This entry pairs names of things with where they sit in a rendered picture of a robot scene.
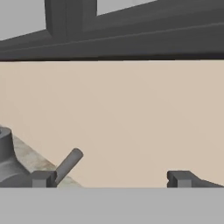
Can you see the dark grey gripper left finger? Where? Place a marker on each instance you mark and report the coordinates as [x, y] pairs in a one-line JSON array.
[[43, 176]]

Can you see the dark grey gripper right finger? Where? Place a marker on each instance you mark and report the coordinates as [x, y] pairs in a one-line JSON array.
[[179, 176]]

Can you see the dark grey window frame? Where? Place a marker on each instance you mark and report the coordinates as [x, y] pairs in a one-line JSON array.
[[122, 38]]

